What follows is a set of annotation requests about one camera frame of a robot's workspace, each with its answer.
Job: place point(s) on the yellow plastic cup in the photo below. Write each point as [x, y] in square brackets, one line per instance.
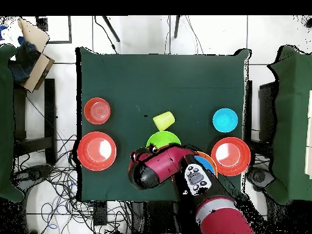
[163, 120]

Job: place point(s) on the green plastic bowl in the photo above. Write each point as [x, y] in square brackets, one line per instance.
[163, 139]

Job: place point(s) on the large blue plastic bowl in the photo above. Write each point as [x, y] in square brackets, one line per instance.
[206, 162]

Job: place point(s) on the large orange plastic bowl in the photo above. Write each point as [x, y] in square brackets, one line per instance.
[211, 158]

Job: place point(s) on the large red plastic bowl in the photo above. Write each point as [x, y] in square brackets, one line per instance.
[230, 156]
[96, 151]

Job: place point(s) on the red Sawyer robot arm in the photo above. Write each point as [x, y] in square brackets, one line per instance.
[165, 163]

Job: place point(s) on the white box stack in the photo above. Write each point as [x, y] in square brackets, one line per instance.
[309, 136]

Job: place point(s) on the dark green tablecloth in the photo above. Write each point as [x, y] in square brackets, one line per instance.
[146, 78]

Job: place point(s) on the small orange-red plastic bowl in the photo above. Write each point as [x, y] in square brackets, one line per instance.
[97, 111]

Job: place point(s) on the small cyan plastic bowl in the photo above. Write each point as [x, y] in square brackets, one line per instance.
[225, 120]

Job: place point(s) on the black tripod leg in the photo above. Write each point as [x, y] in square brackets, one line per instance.
[176, 26]
[111, 28]

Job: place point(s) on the black stool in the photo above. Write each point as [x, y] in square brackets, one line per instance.
[50, 109]

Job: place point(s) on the cardboard box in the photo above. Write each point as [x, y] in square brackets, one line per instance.
[36, 70]

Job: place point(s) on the green cloth covered side table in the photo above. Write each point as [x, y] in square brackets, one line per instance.
[292, 121]
[6, 121]

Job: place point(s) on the dark blue cloth bag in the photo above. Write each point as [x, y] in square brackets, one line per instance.
[24, 61]

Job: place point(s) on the black pedestal foot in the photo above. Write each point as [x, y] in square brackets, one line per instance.
[258, 176]
[31, 173]

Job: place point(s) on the black floor frame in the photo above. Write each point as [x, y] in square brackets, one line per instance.
[70, 31]

